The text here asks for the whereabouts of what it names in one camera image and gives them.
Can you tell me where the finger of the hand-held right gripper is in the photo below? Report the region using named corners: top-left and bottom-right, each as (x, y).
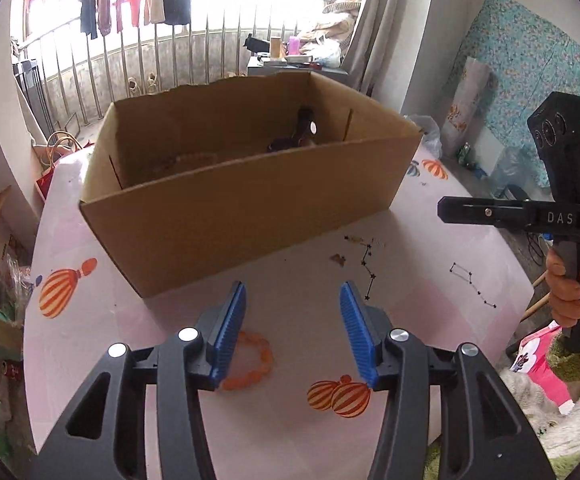
top-left (437, 195), bottom-right (529, 229)

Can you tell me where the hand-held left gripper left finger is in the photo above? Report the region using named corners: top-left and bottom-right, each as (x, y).
top-left (30, 281), bottom-right (248, 480)

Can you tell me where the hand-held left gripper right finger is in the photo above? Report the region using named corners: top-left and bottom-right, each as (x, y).
top-left (339, 281), bottom-right (556, 480)

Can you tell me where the orange bead bracelet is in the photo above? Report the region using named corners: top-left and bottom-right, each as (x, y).
top-left (220, 329), bottom-right (275, 392)

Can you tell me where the brown cardboard box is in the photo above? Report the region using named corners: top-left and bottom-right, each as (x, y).
top-left (78, 70), bottom-right (423, 299)

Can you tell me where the black wristwatch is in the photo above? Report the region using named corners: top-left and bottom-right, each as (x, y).
top-left (268, 104), bottom-right (319, 154)

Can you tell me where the person's right hand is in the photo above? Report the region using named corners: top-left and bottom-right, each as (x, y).
top-left (544, 248), bottom-right (580, 330)

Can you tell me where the bluish plastic bag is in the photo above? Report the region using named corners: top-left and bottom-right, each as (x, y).
top-left (489, 146), bottom-right (527, 197)

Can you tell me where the pink printed tablecloth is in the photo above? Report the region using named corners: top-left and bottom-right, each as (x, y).
top-left (22, 132), bottom-right (524, 456)

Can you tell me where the clear plastic bag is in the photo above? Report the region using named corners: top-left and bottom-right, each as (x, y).
top-left (404, 113), bottom-right (444, 162)

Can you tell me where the wooden stick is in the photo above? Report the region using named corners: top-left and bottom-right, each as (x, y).
top-left (519, 274), bottom-right (552, 324)

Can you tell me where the printed paper bag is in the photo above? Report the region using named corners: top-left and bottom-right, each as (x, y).
top-left (444, 56), bottom-right (499, 157)

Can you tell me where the blue floral cloth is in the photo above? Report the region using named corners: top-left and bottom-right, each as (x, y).
top-left (439, 0), bottom-right (580, 192)

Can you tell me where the pink printed bag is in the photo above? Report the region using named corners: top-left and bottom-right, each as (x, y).
top-left (506, 324), bottom-right (577, 409)

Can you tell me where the green shaggy rug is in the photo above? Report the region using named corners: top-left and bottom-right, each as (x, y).
top-left (424, 339), bottom-right (580, 480)

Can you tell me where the grey curtain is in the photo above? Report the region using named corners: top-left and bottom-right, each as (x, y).
top-left (341, 0), bottom-right (439, 99)

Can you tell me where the green cardboard packet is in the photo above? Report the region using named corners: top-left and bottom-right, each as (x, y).
top-left (0, 302), bottom-right (25, 362)

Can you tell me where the white fluffy blanket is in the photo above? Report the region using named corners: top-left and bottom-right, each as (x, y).
top-left (499, 369), bottom-right (580, 457)

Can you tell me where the pile of cloth bundles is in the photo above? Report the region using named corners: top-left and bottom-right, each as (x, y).
top-left (297, 0), bottom-right (364, 69)

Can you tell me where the grey side table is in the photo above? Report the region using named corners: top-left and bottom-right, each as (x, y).
top-left (246, 54), bottom-right (351, 82)

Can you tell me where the red bag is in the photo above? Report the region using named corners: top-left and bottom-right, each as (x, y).
top-left (34, 166), bottom-right (59, 202)

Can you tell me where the tan tote bag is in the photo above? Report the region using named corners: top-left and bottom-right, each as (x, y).
top-left (31, 130), bottom-right (89, 172)

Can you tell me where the metal window railing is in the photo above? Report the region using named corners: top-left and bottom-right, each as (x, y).
top-left (14, 0), bottom-right (311, 132)

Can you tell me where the black metal rack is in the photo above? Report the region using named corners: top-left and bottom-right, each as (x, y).
top-left (12, 58), bottom-right (56, 134)

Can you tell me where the gold pearl chain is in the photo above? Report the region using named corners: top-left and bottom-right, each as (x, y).
top-left (343, 233), bottom-right (389, 250)

